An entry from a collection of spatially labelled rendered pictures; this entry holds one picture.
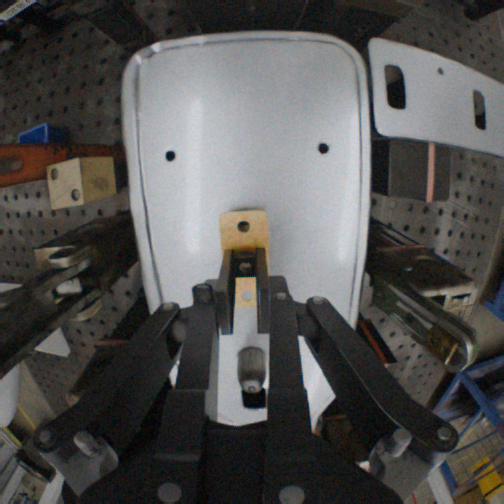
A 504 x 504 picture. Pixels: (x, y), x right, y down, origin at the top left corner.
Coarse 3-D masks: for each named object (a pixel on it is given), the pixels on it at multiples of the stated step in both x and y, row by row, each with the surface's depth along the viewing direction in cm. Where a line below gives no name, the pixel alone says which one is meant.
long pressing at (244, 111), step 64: (128, 64) 17; (192, 64) 18; (256, 64) 18; (320, 64) 18; (128, 128) 19; (192, 128) 20; (256, 128) 20; (320, 128) 20; (128, 192) 22; (192, 192) 22; (256, 192) 22; (320, 192) 22; (192, 256) 24; (320, 256) 24; (256, 320) 26; (320, 384) 30
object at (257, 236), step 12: (228, 216) 20; (240, 216) 20; (252, 216) 20; (264, 216) 20; (228, 228) 20; (252, 228) 20; (264, 228) 20; (228, 240) 20; (240, 240) 20; (252, 240) 20; (264, 240) 20; (240, 252) 21; (252, 252) 21; (240, 264) 20; (252, 264) 20; (240, 276) 21; (252, 276) 20; (240, 288) 22; (252, 288) 22; (240, 300) 22; (252, 300) 22
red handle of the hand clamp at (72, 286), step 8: (72, 280) 17; (80, 280) 18; (16, 288) 15; (56, 288) 17; (64, 288) 17; (72, 288) 17; (80, 288) 18; (0, 296) 14; (56, 296) 17; (64, 296) 17; (72, 296) 18
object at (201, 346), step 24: (192, 288) 13; (192, 312) 12; (192, 336) 10; (216, 336) 12; (192, 360) 9; (216, 360) 11; (192, 384) 8; (216, 384) 10; (168, 408) 6; (192, 408) 6; (216, 408) 9; (168, 432) 6; (192, 432) 6; (168, 456) 5; (192, 456) 5; (168, 480) 4; (192, 480) 4
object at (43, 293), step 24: (24, 288) 13; (48, 288) 14; (96, 288) 20; (0, 312) 10; (24, 312) 13; (48, 312) 15; (72, 312) 17; (0, 336) 11; (24, 336) 13; (48, 336) 14; (0, 360) 10
